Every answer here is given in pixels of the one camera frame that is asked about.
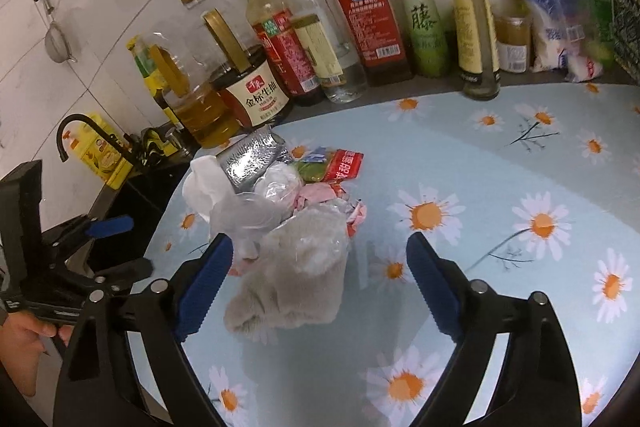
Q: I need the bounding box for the yellow dish soap bottle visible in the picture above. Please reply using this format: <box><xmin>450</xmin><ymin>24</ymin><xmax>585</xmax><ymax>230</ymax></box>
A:
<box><xmin>70</xmin><ymin>112</ymin><xmax>133</xmax><ymax>188</ymax></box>

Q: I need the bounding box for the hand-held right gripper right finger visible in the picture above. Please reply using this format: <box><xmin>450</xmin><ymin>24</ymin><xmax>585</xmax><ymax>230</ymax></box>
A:
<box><xmin>405</xmin><ymin>232</ymin><xmax>591</xmax><ymax>427</ymax></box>

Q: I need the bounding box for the clear plastic film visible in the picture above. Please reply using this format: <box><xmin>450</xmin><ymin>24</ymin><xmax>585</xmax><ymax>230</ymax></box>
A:
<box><xmin>257</xmin><ymin>167</ymin><xmax>306</xmax><ymax>212</ymax></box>

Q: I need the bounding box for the small yellow green bottle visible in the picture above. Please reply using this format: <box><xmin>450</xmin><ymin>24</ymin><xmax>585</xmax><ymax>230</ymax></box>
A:
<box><xmin>125</xmin><ymin>34</ymin><xmax>173</xmax><ymax>122</ymax></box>

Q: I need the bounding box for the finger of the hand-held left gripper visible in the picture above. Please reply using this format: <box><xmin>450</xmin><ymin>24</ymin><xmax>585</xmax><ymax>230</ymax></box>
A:
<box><xmin>42</xmin><ymin>214</ymin><xmax>135</xmax><ymax>258</ymax></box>
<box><xmin>47</xmin><ymin>256</ymin><xmax>154</xmax><ymax>295</ymax></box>

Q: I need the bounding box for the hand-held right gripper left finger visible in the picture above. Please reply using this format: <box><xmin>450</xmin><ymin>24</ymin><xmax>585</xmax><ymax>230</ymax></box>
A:
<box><xmin>52</xmin><ymin>232</ymin><xmax>236</xmax><ymax>427</ymax></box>

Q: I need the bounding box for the red snack wrapper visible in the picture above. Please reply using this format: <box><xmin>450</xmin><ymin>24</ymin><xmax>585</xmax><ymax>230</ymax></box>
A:
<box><xmin>322</xmin><ymin>148</ymin><xmax>365</xmax><ymax>184</ymax></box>

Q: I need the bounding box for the blue and white plastic bag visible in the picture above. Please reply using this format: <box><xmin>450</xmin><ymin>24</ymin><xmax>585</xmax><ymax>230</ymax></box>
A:
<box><xmin>515</xmin><ymin>0</ymin><xmax>608</xmax><ymax>82</ymax></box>

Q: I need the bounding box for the small metal cup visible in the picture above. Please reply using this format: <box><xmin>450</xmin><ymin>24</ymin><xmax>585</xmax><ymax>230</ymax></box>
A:
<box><xmin>165</xmin><ymin>129</ymin><xmax>193</xmax><ymax>156</ymax></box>

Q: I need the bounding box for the small glass jar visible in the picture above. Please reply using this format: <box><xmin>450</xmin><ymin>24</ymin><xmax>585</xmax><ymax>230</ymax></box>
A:
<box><xmin>494</xmin><ymin>14</ymin><xmax>533</xmax><ymax>74</ymax></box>

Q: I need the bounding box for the red label soy sauce bottle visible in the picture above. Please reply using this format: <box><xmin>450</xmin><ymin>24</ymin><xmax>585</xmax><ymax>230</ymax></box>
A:
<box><xmin>229</xmin><ymin>0</ymin><xmax>326</xmax><ymax>106</ymax></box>

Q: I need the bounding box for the green label oil bottle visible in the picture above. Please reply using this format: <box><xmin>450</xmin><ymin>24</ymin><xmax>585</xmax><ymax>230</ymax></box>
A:
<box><xmin>382</xmin><ymin>0</ymin><xmax>453</xmax><ymax>78</ymax></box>

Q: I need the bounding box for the yellow and black cloth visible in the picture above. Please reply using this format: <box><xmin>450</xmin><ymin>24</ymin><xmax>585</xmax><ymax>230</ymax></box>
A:
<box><xmin>137</xmin><ymin>127</ymin><xmax>178</xmax><ymax>160</ymax></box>

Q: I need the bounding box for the cooking oil jug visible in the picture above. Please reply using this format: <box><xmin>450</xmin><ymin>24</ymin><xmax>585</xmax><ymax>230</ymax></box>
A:
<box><xmin>150</xmin><ymin>0</ymin><xmax>246</xmax><ymax>148</ymax></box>

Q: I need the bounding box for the daisy print table mat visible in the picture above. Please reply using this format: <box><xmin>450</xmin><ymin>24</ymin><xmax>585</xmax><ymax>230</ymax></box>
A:
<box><xmin>127</xmin><ymin>82</ymin><xmax>640</xmax><ymax>427</ymax></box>

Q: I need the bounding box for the silver foil bag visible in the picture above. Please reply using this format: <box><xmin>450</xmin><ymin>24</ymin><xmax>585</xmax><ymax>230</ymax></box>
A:
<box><xmin>216</xmin><ymin>127</ymin><xmax>293</xmax><ymax>194</ymax></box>

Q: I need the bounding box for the clear plastic cup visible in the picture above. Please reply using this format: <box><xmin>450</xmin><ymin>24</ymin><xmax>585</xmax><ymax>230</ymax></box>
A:
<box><xmin>209</xmin><ymin>194</ymin><xmax>281</xmax><ymax>260</ymax></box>

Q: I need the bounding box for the green snack wrapper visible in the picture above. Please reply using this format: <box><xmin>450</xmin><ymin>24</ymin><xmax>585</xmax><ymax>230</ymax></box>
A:
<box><xmin>292</xmin><ymin>157</ymin><xmax>331</xmax><ymax>184</ymax></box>

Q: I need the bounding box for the dark patterned packet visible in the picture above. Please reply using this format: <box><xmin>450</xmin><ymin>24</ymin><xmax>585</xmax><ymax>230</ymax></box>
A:
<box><xmin>607</xmin><ymin>0</ymin><xmax>640</xmax><ymax>82</ymax></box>

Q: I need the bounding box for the pink wrapper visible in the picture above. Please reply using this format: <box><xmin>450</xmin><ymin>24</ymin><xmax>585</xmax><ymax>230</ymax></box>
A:
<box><xmin>292</xmin><ymin>184</ymin><xmax>368</xmax><ymax>238</ymax></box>

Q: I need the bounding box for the small metal strainer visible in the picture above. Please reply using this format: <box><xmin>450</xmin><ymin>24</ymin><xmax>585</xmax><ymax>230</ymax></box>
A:
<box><xmin>44</xmin><ymin>19</ymin><xmax>78</xmax><ymax>64</ymax></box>

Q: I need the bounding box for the person's left hand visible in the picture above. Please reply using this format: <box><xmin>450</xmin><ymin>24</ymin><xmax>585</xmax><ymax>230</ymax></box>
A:
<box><xmin>0</xmin><ymin>311</ymin><xmax>73</xmax><ymax>400</ymax></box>

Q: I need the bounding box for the slim clear bottle beige label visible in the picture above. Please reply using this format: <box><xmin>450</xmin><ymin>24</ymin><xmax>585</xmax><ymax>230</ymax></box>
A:
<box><xmin>436</xmin><ymin>0</ymin><xmax>502</xmax><ymax>100</ymax></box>

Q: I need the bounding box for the dark sink basin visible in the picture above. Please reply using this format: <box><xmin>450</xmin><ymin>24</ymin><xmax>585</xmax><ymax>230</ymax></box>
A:
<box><xmin>90</xmin><ymin>154</ymin><xmax>188</xmax><ymax>278</ymax></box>

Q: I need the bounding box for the dark soy sauce jug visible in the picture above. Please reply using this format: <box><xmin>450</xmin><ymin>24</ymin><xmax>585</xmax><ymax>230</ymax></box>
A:
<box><xmin>202</xmin><ymin>9</ymin><xmax>294</xmax><ymax>130</ymax></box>

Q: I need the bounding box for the white tissue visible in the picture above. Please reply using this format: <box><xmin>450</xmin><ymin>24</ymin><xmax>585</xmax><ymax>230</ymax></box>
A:
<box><xmin>182</xmin><ymin>155</ymin><xmax>236</xmax><ymax>218</ymax></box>

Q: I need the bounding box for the black faucet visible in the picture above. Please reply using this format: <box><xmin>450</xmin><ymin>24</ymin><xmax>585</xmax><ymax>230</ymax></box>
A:
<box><xmin>56</xmin><ymin>114</ymin><xmax>146</xmax><ymax>172</ymax></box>

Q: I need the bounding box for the beige label vinegar bottle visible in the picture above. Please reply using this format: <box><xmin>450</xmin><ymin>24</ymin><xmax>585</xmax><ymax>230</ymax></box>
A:
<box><xmin>263</xmin><ymin>0</ymin><xmax>368</xmax><ymax>104</ymax></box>

